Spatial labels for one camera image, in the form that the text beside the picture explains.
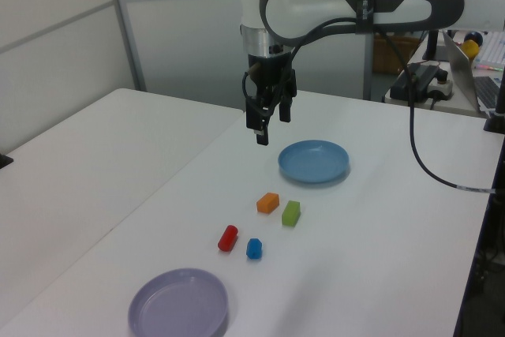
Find orange rectangular block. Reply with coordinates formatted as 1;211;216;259
256;192;280;215

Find grey partition post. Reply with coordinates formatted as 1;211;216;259
103;0;148;92
361;31;376;101

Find silver laptop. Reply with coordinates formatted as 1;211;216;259
441;31;502;114

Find yellow ball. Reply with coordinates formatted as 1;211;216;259
462;39;481;62

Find cardboard box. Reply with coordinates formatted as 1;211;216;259
372;32;425;74

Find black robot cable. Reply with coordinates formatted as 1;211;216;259
241;16;499;194

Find blue hexagonal block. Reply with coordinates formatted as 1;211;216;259
245;238;264;260

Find green rectangular block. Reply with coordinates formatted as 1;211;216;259
281;200;301;228

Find black monitor stand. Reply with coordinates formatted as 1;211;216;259
421;31;451;62

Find red cylinder block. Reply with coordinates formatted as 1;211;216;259
217;224;240;253

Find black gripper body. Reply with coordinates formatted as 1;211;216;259
246;51;296;97

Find white backlit keyboard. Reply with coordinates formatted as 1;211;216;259
475;32;505;72

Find purple plate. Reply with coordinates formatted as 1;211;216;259
127;268;230;337

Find blue plate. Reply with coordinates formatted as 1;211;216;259
277;139;351;185

